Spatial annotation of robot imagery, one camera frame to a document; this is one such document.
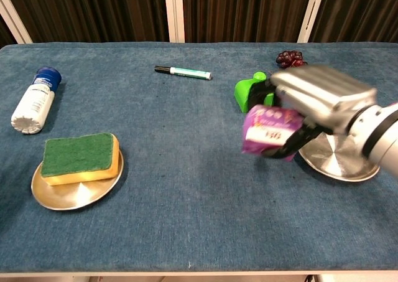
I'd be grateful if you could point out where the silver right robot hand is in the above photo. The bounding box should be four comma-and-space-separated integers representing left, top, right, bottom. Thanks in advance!
248, 64, 379, 160

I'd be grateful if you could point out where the purple tissue pack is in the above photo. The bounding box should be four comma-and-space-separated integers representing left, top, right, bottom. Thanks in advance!
241, 104, 304, 162

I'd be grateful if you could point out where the green and white marker pen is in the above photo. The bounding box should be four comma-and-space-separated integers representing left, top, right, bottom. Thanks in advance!
154, 65, 213, 81

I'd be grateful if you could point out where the yellow sponge with green scourer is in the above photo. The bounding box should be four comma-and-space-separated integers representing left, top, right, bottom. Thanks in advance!
40, 132, 121, 187

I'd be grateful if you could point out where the round steel plate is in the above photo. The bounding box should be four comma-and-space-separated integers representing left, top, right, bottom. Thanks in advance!
30, 150, 125, 211
297, 131, 381, 183

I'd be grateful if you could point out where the bunch of dark red grapes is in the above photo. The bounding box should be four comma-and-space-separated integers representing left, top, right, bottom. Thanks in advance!
275, 50, 309, 70

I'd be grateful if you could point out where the green toy building block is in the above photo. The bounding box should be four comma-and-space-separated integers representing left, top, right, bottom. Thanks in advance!
233, 71, 276, 113

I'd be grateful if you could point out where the blue table cloth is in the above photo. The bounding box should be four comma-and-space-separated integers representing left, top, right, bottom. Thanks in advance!
0, 42, 398, 274

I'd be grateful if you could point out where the dark pleated curtain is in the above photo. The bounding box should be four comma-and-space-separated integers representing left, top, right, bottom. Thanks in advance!
0, 0, 398, 49

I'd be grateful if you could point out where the white bottle with blue cap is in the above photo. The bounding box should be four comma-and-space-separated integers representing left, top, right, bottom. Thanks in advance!
11, 66, 62, 135

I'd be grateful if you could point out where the white frame post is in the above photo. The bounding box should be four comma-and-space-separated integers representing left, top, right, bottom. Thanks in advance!
297, 0, 328, 44
0, 0, 34, 45
163, 0, 187, 44

